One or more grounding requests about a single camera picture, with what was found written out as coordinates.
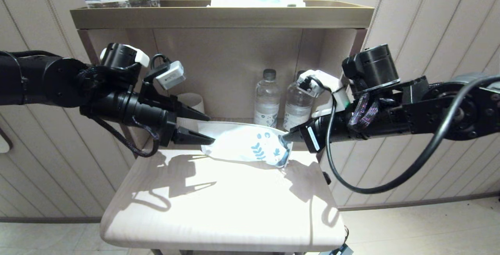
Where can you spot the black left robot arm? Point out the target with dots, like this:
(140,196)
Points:
(58,83)

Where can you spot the white blue-printed plastic bag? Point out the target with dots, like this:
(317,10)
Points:
(242,141)

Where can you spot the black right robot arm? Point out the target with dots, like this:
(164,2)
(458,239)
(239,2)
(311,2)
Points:
(410,118)

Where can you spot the clear plastic water bottle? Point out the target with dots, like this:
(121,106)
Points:
(297,106)
(266,102)

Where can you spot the black power plug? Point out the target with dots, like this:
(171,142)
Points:
(326,177)

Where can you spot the white ribbed mug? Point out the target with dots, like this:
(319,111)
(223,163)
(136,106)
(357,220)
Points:
(195,100)

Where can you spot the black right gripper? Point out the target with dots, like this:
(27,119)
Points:
(310,138)

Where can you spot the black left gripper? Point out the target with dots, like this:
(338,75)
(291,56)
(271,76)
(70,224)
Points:
(172,124)

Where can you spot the white blue packet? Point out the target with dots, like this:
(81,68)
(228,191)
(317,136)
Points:
(254,0)

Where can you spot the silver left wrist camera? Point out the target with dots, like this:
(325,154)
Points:
(172,75)

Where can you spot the beige wooden shelf unit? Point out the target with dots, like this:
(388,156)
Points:
(218,16)

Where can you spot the blue floor device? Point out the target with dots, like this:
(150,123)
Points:
(338,250)

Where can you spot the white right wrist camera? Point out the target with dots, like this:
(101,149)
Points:
(324,85)

